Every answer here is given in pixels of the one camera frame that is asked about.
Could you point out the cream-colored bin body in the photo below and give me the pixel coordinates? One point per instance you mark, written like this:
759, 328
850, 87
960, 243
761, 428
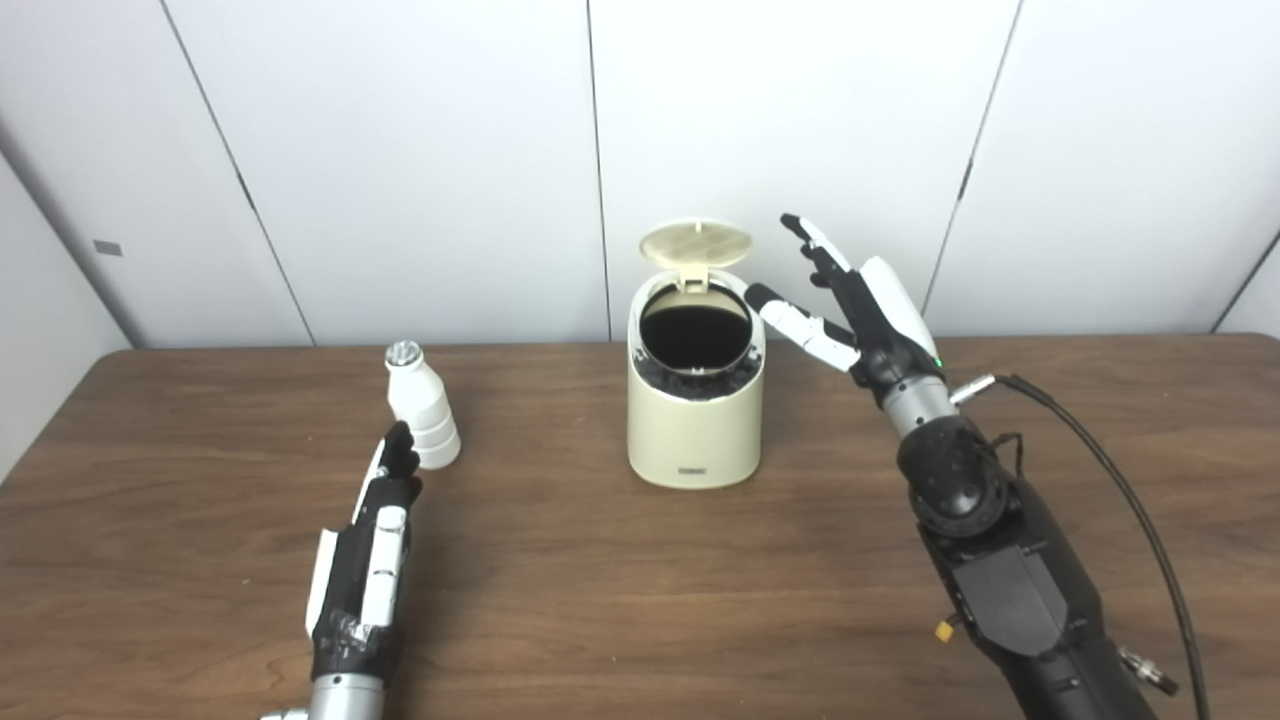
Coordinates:
690, 435

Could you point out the black bin liner bag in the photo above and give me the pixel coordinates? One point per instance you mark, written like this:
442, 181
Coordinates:
700, 380

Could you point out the round cream bin lid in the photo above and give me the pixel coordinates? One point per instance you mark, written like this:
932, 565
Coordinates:
696, 243

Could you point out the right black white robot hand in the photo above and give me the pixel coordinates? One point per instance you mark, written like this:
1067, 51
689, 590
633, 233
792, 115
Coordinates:
880, 320

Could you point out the small grey wall plate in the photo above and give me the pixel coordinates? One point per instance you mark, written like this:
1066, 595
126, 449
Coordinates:
108, 248

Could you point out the small white plastic bottle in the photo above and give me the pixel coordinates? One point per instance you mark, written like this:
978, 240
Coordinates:
425, 420

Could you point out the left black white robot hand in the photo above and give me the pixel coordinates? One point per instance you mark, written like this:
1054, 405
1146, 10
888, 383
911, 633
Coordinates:
370, 570

